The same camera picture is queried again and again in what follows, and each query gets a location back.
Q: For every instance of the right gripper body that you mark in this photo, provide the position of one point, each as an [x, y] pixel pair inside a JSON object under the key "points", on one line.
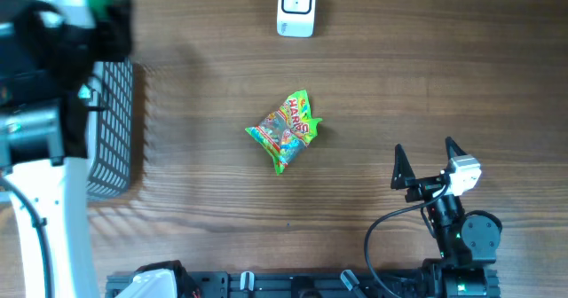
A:
{"points": [[423, 188]]}

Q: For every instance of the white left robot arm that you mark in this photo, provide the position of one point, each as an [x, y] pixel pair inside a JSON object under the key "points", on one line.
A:
{"points": [[67, 90]]}

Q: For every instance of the green Haribo gummy bag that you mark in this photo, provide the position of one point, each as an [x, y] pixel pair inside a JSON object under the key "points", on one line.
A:
{"points": [[287, 131]]}

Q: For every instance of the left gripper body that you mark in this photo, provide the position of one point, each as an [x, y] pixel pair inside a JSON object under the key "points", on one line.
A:
{"points": [[112, 36]]}

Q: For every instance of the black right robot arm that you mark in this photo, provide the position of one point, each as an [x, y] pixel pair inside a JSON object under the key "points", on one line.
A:
{"points": [[467, 241]]}

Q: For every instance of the white barcode scanner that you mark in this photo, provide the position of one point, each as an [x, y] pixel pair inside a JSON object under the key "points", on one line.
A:
{"points": [[296, 18]]}

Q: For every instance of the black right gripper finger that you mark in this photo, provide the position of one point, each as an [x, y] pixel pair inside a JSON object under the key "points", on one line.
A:
{"points": [[403, 176], [457, 158]]}

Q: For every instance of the grey plastic shopping basket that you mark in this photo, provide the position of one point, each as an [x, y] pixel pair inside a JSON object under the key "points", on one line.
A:
{"points": [[109, 132]]}

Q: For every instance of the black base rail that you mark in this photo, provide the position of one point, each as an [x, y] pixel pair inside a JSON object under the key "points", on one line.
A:
{"points": [[310, 284]]}

